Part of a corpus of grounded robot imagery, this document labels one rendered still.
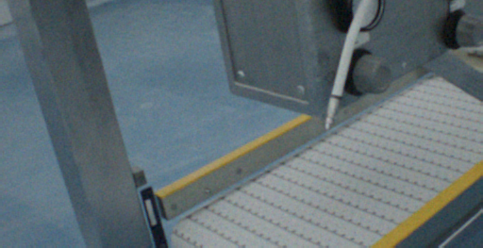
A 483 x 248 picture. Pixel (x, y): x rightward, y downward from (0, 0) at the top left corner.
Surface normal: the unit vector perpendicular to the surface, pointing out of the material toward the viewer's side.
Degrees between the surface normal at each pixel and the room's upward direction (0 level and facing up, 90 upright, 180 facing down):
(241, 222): 0
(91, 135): 90
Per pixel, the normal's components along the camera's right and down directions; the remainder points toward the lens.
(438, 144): -0.15, -0.91
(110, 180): 0.68, 0.20
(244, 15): -0.72, 0.37
